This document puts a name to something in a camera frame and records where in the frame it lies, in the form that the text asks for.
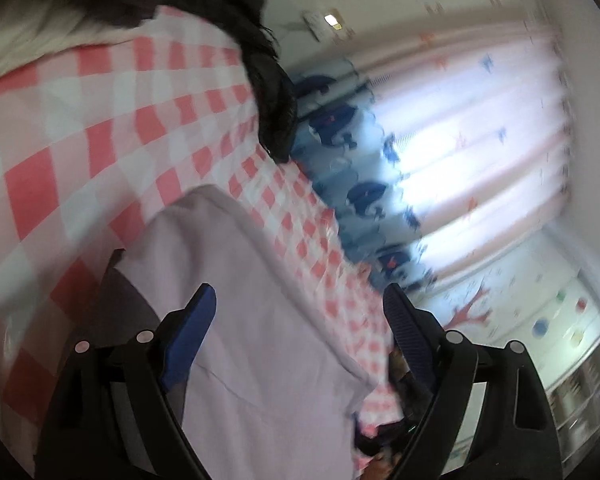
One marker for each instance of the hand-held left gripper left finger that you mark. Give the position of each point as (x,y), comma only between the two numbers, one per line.
(190,340)

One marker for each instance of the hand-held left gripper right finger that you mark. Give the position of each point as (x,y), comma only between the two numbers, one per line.
(411,340)

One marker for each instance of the lilac garment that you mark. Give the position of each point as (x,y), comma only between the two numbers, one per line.
(260,320)

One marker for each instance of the blue whale print curtain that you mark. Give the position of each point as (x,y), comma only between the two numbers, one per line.
(360,190)

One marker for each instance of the white drawer cabinet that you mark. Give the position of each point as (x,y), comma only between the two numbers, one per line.
(580,395)

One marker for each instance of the pink sheer curtain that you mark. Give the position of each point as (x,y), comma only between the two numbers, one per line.
(480,135)

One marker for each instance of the red checkered bed sheet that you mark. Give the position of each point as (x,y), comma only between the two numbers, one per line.
(105,125)

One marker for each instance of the black fuzzy garment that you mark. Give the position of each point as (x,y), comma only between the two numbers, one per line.
(270,90)

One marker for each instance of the white fluffy cloth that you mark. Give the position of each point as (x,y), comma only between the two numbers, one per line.
(25,40)

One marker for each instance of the red coral wall sticker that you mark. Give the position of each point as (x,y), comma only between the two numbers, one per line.
(472,310)

